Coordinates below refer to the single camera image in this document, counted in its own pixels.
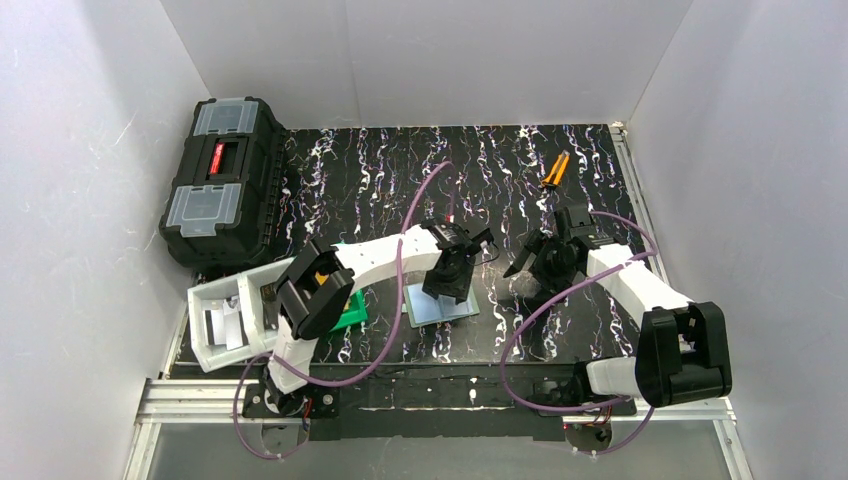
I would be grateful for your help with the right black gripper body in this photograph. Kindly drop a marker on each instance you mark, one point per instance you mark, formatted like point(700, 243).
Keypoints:
point(539, 248)

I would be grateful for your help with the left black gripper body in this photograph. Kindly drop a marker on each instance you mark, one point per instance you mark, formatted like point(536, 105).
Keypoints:
point(447, 282)

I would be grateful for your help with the green plastic bin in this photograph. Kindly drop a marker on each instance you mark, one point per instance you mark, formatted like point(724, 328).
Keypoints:
point(355, 312)

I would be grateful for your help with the white bin with black cards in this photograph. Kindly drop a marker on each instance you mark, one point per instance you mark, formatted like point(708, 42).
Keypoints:
point(255, 309)

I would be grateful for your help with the white bin with silver cards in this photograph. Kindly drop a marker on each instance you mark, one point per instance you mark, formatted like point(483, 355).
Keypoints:
point(211, 358)

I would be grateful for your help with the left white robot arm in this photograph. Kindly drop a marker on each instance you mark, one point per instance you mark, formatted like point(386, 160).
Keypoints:
point(314, 289)

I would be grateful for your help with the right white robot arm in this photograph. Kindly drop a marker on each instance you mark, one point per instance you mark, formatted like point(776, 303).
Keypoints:
point(682, 353)

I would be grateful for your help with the silver credit cards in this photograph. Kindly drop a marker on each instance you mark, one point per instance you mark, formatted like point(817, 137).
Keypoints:
point(223, 320)

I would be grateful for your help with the black toolbox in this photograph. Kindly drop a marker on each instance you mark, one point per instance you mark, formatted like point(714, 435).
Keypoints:
point(225, 198)

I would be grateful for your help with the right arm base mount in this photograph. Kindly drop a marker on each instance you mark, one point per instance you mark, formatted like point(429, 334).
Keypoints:
point(594, 431)

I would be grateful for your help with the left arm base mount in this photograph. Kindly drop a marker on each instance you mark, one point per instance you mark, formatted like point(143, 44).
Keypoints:
point(285, 421)

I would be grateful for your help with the aluminium frame rail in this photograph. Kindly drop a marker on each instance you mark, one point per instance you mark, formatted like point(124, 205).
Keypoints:
point(435, 408)

